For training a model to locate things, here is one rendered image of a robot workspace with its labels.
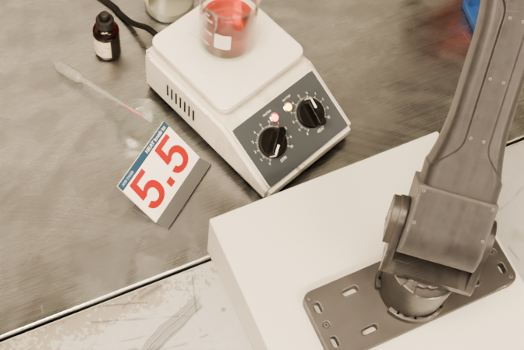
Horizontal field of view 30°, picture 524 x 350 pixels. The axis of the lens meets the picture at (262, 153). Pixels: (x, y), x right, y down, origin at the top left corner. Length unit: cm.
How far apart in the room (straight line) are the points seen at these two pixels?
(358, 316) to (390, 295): 4
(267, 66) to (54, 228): 28
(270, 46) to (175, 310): 29
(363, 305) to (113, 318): 25
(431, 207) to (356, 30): 41
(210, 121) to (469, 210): 32
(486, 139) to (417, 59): 37
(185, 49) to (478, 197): 37
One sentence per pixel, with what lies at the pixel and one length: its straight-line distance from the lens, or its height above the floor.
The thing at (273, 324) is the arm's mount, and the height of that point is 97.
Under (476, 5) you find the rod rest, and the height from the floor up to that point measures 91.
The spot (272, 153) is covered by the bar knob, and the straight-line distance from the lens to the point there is 100.
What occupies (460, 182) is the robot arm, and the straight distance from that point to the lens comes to 81.
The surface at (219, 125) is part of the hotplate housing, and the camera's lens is 101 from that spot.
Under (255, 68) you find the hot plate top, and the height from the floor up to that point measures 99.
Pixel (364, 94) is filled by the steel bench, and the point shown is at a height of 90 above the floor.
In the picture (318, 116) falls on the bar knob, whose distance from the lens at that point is 103.
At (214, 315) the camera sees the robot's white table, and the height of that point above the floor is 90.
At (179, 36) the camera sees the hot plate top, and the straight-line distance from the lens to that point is 104.
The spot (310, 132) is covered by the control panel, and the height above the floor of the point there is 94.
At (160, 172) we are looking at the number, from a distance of 103.
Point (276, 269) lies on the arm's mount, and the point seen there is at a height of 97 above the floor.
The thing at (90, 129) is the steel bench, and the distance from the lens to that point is 109.
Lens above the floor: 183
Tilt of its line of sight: 60 degrees down
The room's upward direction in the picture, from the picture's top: 9 degrees clockwise
